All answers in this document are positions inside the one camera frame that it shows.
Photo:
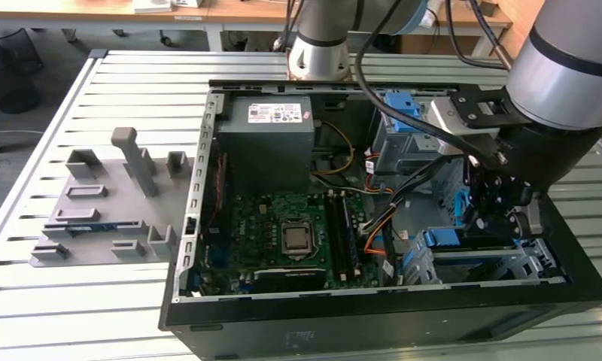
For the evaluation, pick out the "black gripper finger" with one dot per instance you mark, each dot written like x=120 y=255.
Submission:
x=519 y=210
x=486 y=203

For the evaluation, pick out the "hard disk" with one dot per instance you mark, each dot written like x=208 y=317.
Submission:
x=446 y=238

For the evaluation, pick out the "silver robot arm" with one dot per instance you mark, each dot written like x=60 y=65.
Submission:
x=316 y=22

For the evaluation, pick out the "grey metal disk bay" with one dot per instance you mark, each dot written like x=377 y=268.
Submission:
x=482 y=263

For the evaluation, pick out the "grey metal drive cage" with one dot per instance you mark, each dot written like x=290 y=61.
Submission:
x=406 y=150

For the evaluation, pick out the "empty blue drive carrier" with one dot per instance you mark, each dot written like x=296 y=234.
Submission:
x=401 y=103

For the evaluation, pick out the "CPU socket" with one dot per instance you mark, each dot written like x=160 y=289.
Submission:
x=296 y=221

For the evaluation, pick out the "wooden cabinet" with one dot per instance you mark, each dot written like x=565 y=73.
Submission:
x=523 y=15

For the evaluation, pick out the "silver CPU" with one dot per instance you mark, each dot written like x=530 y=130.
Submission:
x=295 y=237

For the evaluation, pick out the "black graphics card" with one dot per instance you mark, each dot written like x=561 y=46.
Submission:
x=288 y=280

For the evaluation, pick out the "black PC case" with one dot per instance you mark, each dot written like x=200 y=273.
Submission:
x=331 y=323

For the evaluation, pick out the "green motherboard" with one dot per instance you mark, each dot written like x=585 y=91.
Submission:
x=260 y=225

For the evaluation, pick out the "grey power supply unit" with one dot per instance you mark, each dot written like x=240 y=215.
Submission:
x=266 y=150

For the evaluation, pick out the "wooden desk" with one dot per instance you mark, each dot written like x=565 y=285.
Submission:
x=231 y=13

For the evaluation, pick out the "grey parts rack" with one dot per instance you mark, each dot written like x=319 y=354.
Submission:
x=109 y=188

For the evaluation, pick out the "RAM stick in rack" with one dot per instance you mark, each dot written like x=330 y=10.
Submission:
x=95 y=227

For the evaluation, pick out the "white box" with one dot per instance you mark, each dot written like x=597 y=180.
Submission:
x=149 y=6

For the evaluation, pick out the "black mesh waste bin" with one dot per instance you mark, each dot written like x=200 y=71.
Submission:
x=9 y=75

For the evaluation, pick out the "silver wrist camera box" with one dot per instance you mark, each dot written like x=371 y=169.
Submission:
x=446 y=116

